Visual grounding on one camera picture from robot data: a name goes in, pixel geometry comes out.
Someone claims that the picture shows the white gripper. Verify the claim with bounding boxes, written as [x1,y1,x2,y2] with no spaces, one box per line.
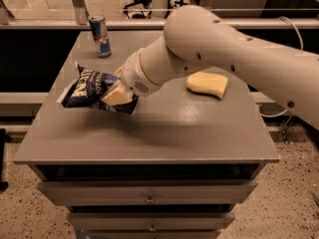
[101,49,161,106]

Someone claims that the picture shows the blue potato chip bag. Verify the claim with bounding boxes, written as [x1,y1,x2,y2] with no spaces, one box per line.
[58,63,138,115]

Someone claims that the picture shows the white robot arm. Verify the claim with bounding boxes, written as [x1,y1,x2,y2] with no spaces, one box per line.
[102,5,319,128]

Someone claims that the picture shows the blue silver drink can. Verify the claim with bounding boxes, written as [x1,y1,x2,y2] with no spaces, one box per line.
[89,15,112,58]

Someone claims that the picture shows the yellow sponge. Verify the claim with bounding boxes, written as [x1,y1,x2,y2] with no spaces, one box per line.
[186,72,228,99]

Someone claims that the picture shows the black office chair base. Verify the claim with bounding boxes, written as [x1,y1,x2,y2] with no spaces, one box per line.
[123,0,152,19]

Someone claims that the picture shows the grey drawer cabinet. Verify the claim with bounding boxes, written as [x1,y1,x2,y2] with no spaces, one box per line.
[14,31,279,239]

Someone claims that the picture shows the top grey drawer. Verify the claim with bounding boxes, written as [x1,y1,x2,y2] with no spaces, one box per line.
[38,180,257,206]

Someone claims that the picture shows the grey drawer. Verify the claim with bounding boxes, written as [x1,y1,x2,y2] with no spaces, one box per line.
[38,180,257,206]
[68,212,234,231]

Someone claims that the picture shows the metal drawer knob upper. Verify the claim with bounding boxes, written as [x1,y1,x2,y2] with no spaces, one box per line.
[145,195,156,205]

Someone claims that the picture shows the metal drawer knob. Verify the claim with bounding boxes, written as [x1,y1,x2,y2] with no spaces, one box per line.
[149,225,158,232]
[145,195,156,205]

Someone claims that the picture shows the grey metal railing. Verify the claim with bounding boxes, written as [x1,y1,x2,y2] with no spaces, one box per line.
[0,0,319,29]

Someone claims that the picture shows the lower grey drawer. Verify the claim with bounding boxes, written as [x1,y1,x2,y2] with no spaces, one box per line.
[68,212,234,231]

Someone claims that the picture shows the metal drawer knob lower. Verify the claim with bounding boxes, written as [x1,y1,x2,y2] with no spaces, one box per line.
[149,225,158,232]

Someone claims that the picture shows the white cable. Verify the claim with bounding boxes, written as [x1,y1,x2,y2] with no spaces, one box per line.
[258,15,305,120]

